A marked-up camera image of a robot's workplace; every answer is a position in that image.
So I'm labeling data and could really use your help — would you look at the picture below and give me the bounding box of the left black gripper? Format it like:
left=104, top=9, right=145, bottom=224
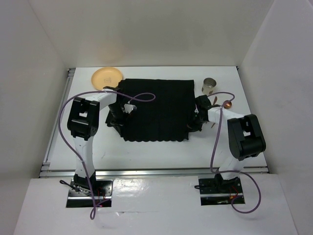
left=107, top=103, right=131, bottom=136

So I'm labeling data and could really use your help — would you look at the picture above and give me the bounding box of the orange round plate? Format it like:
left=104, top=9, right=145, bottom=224
left=91, top=67, right=123, bottom=90

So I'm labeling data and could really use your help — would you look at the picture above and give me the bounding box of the black cloth placemat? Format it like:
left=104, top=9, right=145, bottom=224
left=106, top=79, right=196, bottom=142

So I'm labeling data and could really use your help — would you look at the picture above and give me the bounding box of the copper spoon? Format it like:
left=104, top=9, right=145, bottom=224
left=223, top=101, right=232, bottom=109

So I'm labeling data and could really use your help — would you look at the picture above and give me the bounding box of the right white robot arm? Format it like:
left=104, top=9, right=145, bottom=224
left=187, top=95, right=266, bottom=193

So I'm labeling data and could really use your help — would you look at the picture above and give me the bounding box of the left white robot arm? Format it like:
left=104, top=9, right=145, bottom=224
left=67, top=87, right=131, bottom=195

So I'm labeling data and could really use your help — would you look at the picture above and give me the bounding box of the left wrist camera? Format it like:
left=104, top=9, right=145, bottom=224
left=124, top=103, right=136, bottom=114

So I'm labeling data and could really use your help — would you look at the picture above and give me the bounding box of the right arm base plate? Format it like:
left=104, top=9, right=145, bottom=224
left=194, top=177, right=245, bottom=206

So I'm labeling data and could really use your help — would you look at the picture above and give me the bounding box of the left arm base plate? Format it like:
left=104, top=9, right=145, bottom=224
left=62, top=179, right=113, bottom=208

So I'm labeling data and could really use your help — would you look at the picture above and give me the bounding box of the aluminium table frame rail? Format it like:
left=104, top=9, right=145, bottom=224
left=39, top=66, right=268, bottom=178

